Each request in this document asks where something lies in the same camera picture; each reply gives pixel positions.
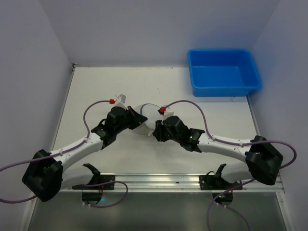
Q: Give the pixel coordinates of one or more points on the blue plastic bin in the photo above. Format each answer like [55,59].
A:
[222,72]

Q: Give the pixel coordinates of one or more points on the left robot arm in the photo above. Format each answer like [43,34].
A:
[50,172]

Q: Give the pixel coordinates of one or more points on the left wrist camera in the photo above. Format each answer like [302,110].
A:
[120,101]

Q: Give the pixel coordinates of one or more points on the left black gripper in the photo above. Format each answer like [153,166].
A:
[131,118]

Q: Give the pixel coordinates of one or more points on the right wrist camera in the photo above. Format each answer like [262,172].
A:
[165,112]

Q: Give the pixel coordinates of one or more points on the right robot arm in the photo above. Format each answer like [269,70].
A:
[259,160]

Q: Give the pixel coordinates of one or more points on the aluminium mounting rail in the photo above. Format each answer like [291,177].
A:
[164,183]

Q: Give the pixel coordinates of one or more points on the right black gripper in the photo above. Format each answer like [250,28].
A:
[160,131]

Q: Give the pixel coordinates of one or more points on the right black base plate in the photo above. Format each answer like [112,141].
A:
[213,181]

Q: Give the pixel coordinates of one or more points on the white mesh laundry bag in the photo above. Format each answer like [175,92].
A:
[150,111]

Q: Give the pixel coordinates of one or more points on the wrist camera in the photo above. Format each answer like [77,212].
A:
[165,112]
[120,101]

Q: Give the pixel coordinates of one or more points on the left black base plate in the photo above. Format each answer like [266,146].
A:
[106,181]

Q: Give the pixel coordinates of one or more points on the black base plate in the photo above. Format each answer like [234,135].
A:
[106,181]
[213,181]

